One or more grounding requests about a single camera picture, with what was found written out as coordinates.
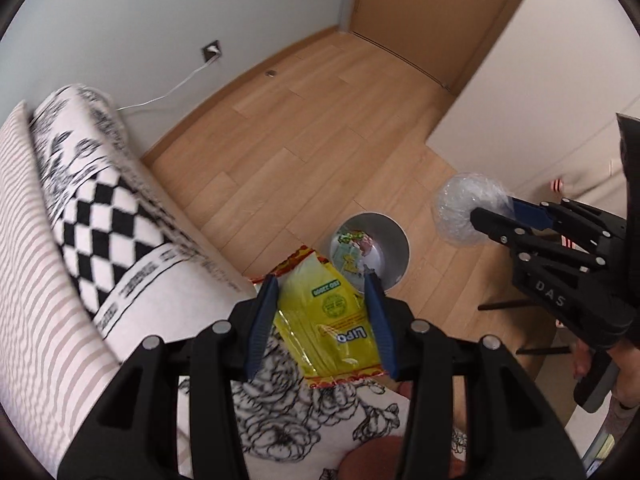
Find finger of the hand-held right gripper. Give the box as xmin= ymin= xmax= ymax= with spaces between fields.
xmin=470 ymin=207 xmax=607 ymax=271
xmin=509 ymin=196 xmax=627 ymax=247

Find white red-striped cloth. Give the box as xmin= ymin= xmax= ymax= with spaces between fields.
xmin=549 ymin=157 xmax=626 ymax=251

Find person's right hand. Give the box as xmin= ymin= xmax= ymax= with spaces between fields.
xmin=571 ymin=340 xmax=594 ymax=379

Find clear plastic wrap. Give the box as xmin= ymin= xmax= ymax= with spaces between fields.
xmin=432 ymin=172 xmax=516 ymax=247

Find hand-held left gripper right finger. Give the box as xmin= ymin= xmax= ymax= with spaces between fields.
xmin=363 ymin=271 xmax=587 ymax=480

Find yellow snack packet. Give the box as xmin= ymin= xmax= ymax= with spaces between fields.
xmin=248 ymin=245 xmax=391 ymax=388

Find black metal stand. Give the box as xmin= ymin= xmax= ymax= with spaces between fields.
xmin=477 ymin=297 xmax=573 ymax=357

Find pink striped blanket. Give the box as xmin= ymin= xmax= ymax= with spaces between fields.
xmin=0 ymin=100 xmax=123 ymax=478

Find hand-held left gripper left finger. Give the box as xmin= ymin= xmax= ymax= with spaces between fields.
xmin=56 ymin=274 xmax=280 ymax=480

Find white cable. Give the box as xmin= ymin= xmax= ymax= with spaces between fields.
xmin=116 ymin=55 xmax=221 ymax=111

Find wooden door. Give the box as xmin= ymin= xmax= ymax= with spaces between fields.
xmin=347 ymin=0 xmax=543 ymax=93

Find round metal bin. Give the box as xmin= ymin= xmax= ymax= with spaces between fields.
xmin=329 ymin=212 xmax=411 ymax=296

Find white wardrobe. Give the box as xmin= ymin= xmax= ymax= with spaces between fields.
xmin=425 ymin=0 xmax=640 ymax=271

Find person's right forearm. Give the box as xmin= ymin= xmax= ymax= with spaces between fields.
xmin=611 ymin=332 xmax=640 ymax=413

